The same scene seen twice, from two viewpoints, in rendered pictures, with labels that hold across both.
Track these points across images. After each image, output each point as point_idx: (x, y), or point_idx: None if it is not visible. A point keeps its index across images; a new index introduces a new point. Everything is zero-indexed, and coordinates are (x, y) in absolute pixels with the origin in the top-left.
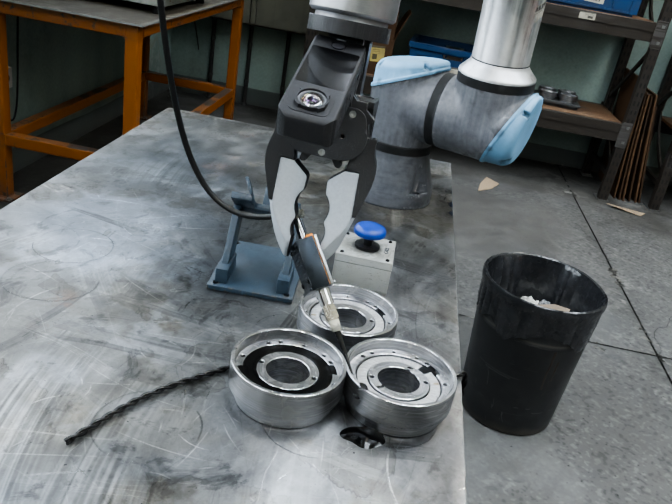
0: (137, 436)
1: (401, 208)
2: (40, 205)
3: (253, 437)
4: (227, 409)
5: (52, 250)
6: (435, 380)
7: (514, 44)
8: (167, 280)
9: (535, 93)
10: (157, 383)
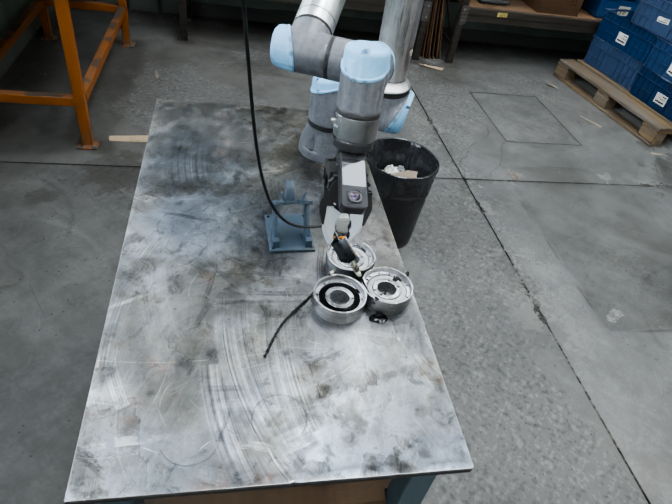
0: (289, 345)
1: None
2: (146, 215)
3: (335, 332)
4: (318, 321)
5: (178, 248)
6: (401, 284)
7: (399, 70)
8: (248, 252)
9: (410, 92)
10: (281, 316)
